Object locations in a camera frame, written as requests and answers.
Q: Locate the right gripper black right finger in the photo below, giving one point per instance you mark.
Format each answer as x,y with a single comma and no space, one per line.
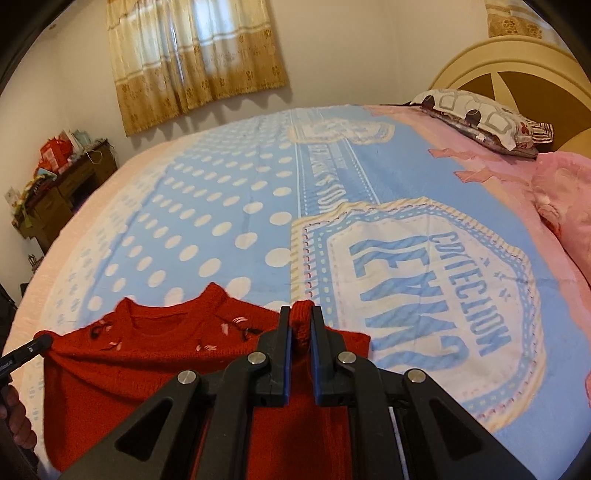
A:
403,426

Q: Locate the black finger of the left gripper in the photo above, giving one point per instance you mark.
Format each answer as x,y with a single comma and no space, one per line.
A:
22,355

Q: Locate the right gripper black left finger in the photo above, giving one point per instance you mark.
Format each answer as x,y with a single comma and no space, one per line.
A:
196,426

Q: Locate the red knitted sweater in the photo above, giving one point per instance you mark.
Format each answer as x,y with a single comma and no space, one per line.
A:
96,376

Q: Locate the person left hand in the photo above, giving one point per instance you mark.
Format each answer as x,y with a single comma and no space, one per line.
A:
13,411

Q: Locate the dark wooden desk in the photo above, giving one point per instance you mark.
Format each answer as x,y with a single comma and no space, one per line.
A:
53,203

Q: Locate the blue polka dot bed blanket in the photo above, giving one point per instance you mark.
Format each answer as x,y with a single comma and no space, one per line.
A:
422,246

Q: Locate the red gift box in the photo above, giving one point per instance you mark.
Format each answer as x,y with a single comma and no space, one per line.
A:
54,155

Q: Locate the folded pink quilt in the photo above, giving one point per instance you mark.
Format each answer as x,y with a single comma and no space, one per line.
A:
561,188

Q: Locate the grey patterned pillow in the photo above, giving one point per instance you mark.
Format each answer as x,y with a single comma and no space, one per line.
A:
487,121

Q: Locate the beige curtain centre window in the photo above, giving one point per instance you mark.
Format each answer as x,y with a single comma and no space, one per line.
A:
169,58

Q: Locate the cream wooden headboard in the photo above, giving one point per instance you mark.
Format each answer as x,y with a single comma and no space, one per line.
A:
537,79

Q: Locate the beige curtain side window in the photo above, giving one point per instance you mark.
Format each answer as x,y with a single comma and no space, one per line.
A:
506,18

